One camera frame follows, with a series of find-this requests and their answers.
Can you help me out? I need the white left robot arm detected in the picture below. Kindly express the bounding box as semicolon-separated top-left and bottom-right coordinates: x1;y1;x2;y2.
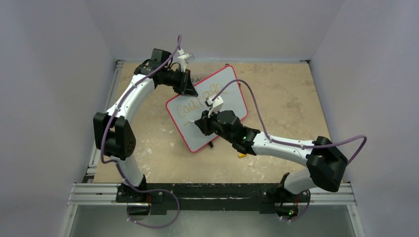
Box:
93;48;198;202

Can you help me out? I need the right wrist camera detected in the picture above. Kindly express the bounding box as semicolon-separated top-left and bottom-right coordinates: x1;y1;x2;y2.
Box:
205;95;224;118

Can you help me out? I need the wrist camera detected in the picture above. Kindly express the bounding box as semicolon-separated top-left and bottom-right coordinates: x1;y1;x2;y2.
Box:
205;95;224;118
177;49;195;72

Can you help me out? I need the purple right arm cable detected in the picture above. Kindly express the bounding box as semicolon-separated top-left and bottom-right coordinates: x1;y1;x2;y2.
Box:
212;79;368;166

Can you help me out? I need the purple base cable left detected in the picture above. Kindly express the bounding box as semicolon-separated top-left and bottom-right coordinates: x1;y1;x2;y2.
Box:
126;189;181;230

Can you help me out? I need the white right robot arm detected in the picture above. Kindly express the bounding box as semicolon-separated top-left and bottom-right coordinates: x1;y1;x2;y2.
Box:
194;111;348;201

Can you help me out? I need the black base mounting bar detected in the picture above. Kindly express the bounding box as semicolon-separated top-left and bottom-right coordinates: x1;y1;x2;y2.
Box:
116;183;309;217

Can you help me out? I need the red framed whiteboard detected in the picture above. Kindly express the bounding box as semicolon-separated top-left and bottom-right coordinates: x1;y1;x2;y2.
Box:
165;65;249;154

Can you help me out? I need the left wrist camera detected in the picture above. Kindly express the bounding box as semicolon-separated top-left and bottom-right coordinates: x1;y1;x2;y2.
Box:
177;49;195;72

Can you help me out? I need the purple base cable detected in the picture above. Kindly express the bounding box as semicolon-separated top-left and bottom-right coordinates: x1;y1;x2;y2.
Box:
280;191;312;223
126;189;181;230

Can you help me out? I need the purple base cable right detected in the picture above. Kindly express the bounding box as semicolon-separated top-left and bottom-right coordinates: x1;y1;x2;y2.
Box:
280;191;312;223

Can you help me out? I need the clear plastic holder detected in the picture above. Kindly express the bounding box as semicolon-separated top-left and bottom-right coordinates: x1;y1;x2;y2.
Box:
191;74;209;85

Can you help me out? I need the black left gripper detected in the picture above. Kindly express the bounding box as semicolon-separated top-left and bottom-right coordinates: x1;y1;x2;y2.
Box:
162;68;198;97

